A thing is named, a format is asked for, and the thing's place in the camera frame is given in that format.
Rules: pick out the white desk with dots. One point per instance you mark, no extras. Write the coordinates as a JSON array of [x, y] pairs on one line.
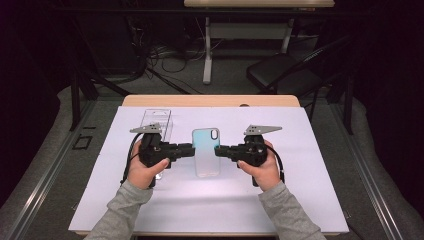
[[246, 30]]

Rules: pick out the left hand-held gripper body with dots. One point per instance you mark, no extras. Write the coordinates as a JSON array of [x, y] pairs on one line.
[[155, 150]]

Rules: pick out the person's left hand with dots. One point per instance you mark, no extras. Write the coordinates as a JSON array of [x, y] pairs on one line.
[[141, 175]]

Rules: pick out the black stand post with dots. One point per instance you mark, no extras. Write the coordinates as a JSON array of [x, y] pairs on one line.
[[349, 106]]

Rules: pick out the black folding chair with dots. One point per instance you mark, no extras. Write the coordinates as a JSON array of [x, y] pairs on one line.
[[276, 71]]

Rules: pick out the white table cover sheet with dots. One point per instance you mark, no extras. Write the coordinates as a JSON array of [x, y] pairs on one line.
[[213, 200]]

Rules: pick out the translucent blue phone case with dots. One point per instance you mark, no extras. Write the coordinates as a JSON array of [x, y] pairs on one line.
[[206, 163]]

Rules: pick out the clear plastic bin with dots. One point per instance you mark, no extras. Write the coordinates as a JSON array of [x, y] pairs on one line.
[[156, 116]]

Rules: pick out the person's right hand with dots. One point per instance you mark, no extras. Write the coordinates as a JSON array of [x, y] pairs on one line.
[[266, 175]]

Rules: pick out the aluminium floor rail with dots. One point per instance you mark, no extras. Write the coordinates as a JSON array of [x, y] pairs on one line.
[[370, 180], [46, 173]]

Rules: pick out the wooden table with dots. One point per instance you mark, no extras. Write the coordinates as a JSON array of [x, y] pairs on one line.
[[200, 100]]

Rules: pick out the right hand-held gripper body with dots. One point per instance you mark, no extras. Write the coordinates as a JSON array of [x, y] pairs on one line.
[[253, 151]]

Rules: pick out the black angled stand frame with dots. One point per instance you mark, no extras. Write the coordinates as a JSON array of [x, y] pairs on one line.
[[88, 86]]

